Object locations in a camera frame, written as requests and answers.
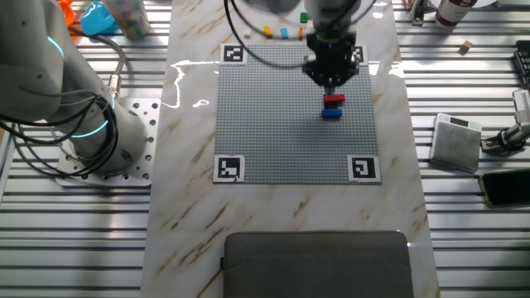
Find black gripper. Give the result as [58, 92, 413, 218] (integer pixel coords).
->
[301, 32, 360, 97]

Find grey Lego baseplate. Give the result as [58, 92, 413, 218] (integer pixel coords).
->
[213, 43, 383, 186]

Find black white fiducial marker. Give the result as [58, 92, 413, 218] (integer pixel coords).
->
[354, 44, 369, 66]
[219, 43, 248, 66]
[347, 155, 382, 184]
[213, 154, 246, 184]

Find silver digital scale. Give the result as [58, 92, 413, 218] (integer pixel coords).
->
[429, 113, 484, 174]

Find red white can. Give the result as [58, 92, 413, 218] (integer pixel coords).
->
[434, 0, 477, 29]

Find grey fabric pad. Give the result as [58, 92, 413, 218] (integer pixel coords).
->
[220, 230, 415, 298]

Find black keyboard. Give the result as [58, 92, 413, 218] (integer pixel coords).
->
[513, 39, 530, 90]

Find black smartphone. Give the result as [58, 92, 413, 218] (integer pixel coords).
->
[478, 167, 530, 209]

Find clear plastic cup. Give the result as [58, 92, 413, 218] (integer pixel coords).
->
[102, 0, 152, 41]

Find black looped wrist cable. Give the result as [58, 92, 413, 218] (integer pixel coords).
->
[223, 0, 310, 70]

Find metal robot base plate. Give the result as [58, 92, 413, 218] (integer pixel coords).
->
[56, 98, 161, 187]

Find silver camera on clamp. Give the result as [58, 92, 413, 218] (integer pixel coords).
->
[479, 89, 530, 156]

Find grey braided hose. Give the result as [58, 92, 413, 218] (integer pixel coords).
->
[70, 28, 127, 103]

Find black cable bundle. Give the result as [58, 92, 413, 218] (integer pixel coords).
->
[0, 93, 119, 179]

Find orange toy shovel green handle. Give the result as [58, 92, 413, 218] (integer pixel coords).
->
[57, 0, 78, 28]

